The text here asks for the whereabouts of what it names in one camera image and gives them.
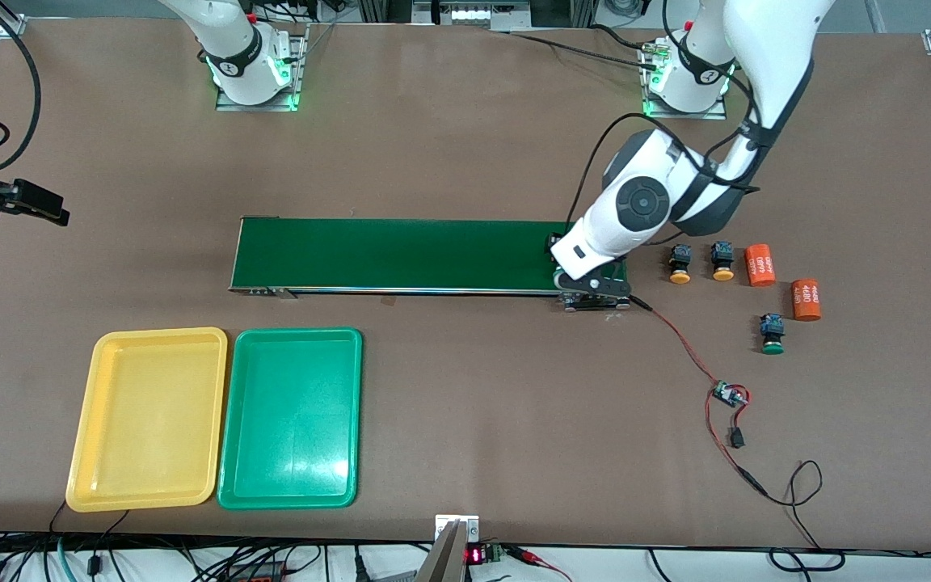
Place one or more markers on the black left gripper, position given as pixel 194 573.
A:
pixel 547 245

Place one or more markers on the yellow mushroom push button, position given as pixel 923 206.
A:
pixel 680 276
pixel 722 273

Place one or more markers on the orange cylinder battery cell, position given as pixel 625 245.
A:
pixel 760 265
pixel 806 300

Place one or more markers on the green mushroom push button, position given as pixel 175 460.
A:
pixel 772 346

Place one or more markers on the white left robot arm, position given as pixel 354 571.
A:
pixel 643 202

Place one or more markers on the green conveyor belt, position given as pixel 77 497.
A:
pixel 433 255

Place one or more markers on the small green circuit board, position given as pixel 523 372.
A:
pixel 729 394

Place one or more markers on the yellow plastic tray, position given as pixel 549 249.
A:
pixel 150 420

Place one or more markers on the red clip lead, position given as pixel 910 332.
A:
pixel 526 554

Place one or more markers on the red digit display module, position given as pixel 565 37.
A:
pixel 475 555

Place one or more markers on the green plastic tray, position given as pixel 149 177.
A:
pixel 304 453

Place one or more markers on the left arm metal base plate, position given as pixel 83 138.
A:
pixel 700 115

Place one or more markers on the aluminium frame with white label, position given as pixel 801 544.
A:
pixel 469 12

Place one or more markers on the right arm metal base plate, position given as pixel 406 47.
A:
pixel 299 89

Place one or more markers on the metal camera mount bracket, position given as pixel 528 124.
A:
pixel 449 558

